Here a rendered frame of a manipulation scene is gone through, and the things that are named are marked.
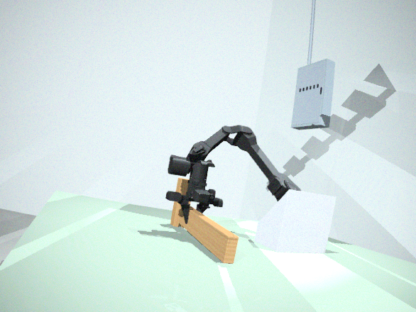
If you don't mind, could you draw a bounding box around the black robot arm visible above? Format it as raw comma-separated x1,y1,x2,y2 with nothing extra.
168,125,301,204

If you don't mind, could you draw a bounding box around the wooden board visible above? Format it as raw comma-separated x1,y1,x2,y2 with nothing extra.
179,206,239,264

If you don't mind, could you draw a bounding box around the wooden post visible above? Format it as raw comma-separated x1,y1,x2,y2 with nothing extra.
170,178,188,227

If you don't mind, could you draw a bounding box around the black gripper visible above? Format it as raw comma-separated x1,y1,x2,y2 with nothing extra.
165,177,224,224

